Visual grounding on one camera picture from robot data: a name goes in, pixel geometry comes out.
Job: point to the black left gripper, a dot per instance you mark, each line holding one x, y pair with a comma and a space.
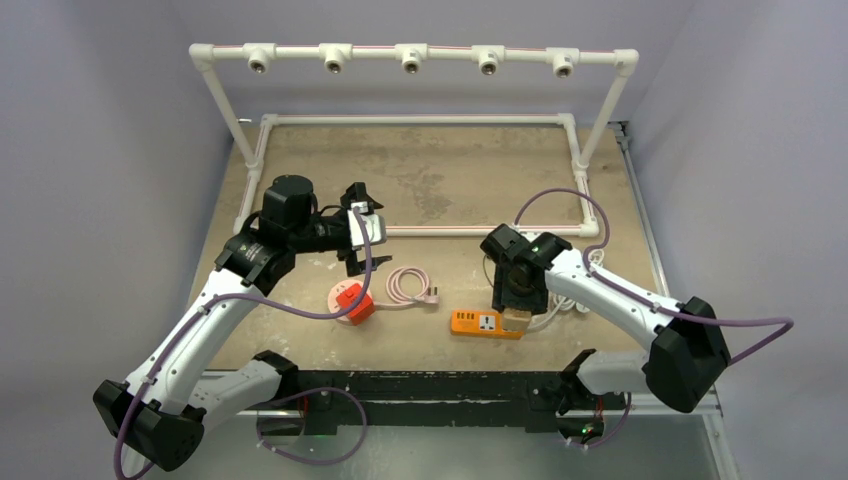
355, 191

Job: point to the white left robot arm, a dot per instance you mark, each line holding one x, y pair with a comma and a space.
160, 412

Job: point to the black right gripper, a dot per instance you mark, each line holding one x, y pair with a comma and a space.
506, 295

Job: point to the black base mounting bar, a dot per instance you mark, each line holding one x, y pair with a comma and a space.
537, 402

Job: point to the black charger adapter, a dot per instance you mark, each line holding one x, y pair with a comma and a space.
488, 267

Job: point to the red cube socket adapter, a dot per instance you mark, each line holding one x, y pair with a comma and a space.
355, 300

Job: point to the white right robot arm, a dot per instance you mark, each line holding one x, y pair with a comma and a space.
682, 352

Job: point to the beige cube socket adapter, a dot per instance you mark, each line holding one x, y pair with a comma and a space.
516, 320

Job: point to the orange power strip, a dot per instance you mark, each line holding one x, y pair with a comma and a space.
481, 324

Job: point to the aluminium rail frame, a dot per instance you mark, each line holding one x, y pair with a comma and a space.
672, 444

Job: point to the white PVC pipe frame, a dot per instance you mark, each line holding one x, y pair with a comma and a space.
440, 176

